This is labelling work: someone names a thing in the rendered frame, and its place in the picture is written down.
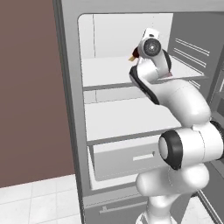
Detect grey freezer drawer handle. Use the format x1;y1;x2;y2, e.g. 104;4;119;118
99;200;149;215

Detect dark red steak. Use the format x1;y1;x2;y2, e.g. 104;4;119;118
128;46;142;63

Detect grey fridge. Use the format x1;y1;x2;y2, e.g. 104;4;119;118
52;0;224;224

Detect white crisper drawer handle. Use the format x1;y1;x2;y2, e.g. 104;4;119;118
132;152;157;162

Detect grey freezer drawer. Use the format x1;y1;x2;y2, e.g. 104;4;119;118
81;188;153;224

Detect white fridge shelf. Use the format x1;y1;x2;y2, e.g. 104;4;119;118
84;96;184;147
80;54;210;92

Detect grey fridge door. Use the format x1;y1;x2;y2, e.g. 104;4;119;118
195;52;224;224

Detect white fridge crisper drawer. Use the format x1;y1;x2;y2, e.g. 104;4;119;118
88;135;173;182

